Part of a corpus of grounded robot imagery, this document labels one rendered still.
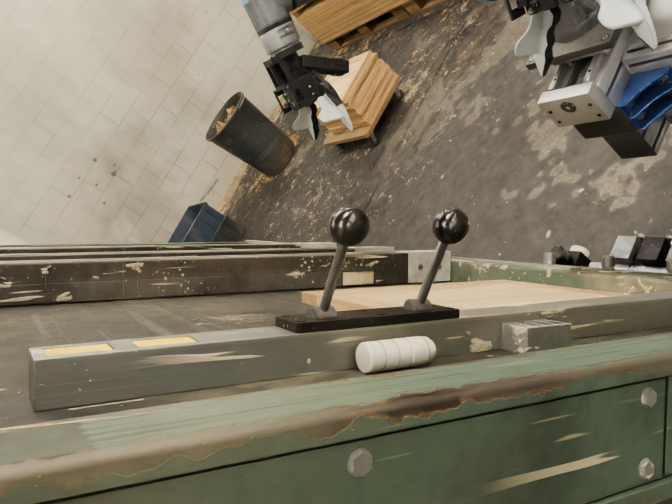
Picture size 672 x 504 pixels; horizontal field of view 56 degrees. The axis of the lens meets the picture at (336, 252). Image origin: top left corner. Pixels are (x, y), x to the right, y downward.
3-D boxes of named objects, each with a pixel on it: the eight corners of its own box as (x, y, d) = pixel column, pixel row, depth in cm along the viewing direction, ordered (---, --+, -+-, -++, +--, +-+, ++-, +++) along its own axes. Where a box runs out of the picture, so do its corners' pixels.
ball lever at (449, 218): (437, 325, 68) (482, 219, 62) (409, 328, 67) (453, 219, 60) (419, 305, 71) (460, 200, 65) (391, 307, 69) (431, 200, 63)
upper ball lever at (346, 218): (343, 335, 62) (382, 218, 56) (309, 339, 60) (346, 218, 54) (326, 312, 65) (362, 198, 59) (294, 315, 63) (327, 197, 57)
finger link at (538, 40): (500, 80, 79) (512, 11, 72) (530, 62, 81) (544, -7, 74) (521, 91, 77) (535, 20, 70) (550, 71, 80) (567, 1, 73)
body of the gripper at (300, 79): (285, 117, 132) (257, 63, 128) (316, 100, 135) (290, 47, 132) (302, 112, 125) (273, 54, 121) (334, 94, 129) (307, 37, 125)
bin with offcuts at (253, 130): (308, 132, 549) (249, 85, 519) (280, 181, 536) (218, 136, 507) (282, 139, 593) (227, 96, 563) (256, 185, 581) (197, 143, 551)
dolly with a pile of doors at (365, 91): (413, 85, 438) (372, 47, 420) (380, 147, 426) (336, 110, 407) (364, 100, 491) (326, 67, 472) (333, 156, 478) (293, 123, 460)
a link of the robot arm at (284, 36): (281, 26, 130) (300, 15, 123) (291, 47, 132) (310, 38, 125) (253, 40, 127) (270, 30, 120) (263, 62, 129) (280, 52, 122)
